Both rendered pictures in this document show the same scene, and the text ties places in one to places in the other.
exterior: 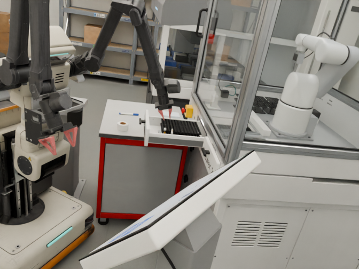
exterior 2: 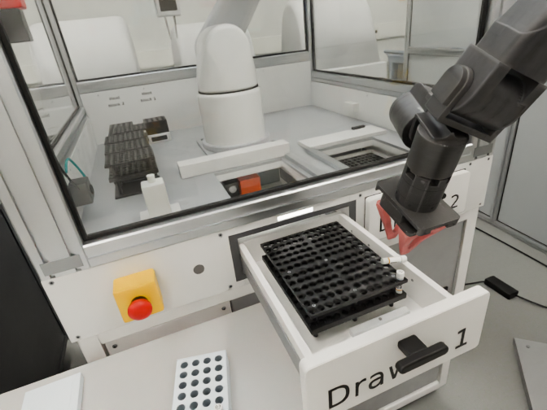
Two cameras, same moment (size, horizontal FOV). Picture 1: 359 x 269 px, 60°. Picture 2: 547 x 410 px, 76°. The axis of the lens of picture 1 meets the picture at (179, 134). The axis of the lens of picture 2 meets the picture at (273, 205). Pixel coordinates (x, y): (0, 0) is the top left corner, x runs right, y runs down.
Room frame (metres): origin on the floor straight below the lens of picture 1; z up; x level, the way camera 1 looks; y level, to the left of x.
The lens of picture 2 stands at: (1.86, 0.50, 1.28)
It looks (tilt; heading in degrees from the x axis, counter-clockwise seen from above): 27 degrees down; 262
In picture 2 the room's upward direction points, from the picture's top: 6 degrees counter-clockwise
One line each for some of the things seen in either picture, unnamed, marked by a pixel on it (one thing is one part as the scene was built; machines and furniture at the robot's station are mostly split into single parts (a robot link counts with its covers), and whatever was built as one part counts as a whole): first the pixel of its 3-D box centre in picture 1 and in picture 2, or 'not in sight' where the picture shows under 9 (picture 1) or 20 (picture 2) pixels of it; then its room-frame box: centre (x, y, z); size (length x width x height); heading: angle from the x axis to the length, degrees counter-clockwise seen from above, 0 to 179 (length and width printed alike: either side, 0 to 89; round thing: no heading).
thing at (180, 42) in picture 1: (205, 45); not in sight; (3.48, -0.12, 1.13); 1.78 x 1.14 x 0.45; 11
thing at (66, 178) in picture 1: (63, 148); not in sight; (2.10, 0.86, 0.38); 0.30 x 0.30 x 0.76; 7
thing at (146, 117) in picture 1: (146, 126); (399, 351); (1.67, 0.20, 0.87); 0.29 x 0.02 x 0.11; 11
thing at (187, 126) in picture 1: (179, 131); (326, 273); (1.71, 0.00, 0.87); 0.22 x 0.18 x 0.06; 101
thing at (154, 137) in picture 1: (181, 131); (324, 272); (1.71, -0.01, 0.86); 0.40 x 0.26 x 0.06; 101
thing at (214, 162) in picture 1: (209, 158); (418, 204); (1.42, -0.17, 0.87); 0.29 x 0.02 x 0.11; 11
